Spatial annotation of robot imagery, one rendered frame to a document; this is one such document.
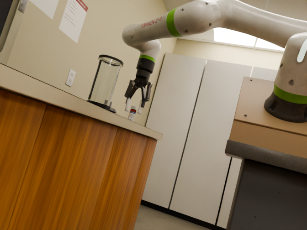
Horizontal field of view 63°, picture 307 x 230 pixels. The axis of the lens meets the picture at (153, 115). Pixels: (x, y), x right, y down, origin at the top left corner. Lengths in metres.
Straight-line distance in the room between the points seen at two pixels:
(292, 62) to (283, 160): 0.28
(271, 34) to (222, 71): 2.60
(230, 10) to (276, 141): 0.54
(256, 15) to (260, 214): 0.69
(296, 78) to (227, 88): 2.73
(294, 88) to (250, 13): 0.37
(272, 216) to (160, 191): 2.76
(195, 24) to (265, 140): 0.48
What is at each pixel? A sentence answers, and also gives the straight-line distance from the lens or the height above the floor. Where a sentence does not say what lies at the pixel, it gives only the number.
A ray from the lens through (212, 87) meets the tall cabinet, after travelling 3.54.
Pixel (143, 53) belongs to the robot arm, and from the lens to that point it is 1.36.
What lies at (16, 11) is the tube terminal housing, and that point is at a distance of 0.95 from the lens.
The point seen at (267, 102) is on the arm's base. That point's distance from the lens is 0.92.
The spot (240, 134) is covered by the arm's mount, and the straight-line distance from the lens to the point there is 0.83.
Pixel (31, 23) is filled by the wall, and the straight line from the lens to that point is 1.60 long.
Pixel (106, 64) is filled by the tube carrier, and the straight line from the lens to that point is 1.06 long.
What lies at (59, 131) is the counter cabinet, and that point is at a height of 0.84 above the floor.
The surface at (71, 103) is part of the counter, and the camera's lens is 0.70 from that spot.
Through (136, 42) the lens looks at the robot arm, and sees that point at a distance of 1.28.
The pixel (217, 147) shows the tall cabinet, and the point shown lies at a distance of 3.40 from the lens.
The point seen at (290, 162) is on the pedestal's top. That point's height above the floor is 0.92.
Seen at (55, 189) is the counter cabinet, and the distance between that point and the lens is 0.81.
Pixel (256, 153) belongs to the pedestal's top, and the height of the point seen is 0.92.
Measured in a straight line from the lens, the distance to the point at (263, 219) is 0.83.
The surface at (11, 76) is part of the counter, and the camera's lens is 0.54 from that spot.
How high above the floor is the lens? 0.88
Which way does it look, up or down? 6 degrees up
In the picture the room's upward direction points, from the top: 15 degrees clockwise
